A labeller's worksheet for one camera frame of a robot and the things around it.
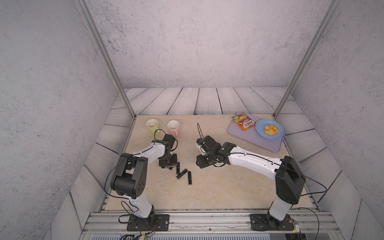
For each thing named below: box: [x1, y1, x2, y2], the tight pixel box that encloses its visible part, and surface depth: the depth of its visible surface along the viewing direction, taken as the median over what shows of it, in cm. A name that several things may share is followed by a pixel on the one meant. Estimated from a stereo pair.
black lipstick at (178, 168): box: [176, 161, 180, 175], surface depth 93 cm
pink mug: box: [167, 120, 180, 139], surface depth 103 cm
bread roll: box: [264, 124, 279, 136], surface depth 110 cm
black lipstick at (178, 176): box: [176, 168, 188, 179], surface depth 91 cm
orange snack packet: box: [232, 113, 256, 131], surface depth 116 cm
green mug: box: [146, 118, 161, 136], surface depth 107 cm
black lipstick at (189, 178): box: [188, 171, 192, 186], surface depth 89 cm
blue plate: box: [255, 118, 284, 140], surface depth 112 cm
